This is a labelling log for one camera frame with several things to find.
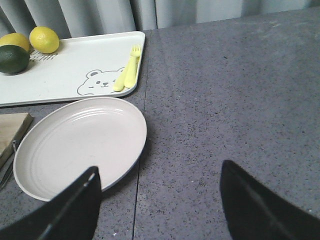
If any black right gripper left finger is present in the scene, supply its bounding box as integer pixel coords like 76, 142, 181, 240
0, 166, 102, 240

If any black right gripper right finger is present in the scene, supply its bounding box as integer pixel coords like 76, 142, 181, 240
219, 160, 320, 240

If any white round plate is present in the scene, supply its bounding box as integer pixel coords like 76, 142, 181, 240
13, 97, 147, 202

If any white bear-print tray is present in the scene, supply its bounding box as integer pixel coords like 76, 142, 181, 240
0, 31, 146, 107

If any wooden cutting board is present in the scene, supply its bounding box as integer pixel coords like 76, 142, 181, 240
0, 112, 34, 168

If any yellow plastic utensil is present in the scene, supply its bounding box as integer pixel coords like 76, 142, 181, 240
113, 56, 140, 92

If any yellow plastic fork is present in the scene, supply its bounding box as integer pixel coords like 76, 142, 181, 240
124, 44, 141, 88

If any green lime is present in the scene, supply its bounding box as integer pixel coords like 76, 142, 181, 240
0, 44, 30, 74

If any yellow lemon right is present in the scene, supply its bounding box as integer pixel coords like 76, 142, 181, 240
29, 26, 60, 54

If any yellow lemon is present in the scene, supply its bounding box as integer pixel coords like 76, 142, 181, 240
29, 26, 60, 54
0, 32, 31, 52

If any yellow lemon left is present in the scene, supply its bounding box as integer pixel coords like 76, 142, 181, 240
0, 32, 31, 52

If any grey curtain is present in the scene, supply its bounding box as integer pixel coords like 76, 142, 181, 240
0, 0, 320, 39

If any metal cutting board handle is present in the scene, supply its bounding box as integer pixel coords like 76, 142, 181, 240
0, 139, 19, 191

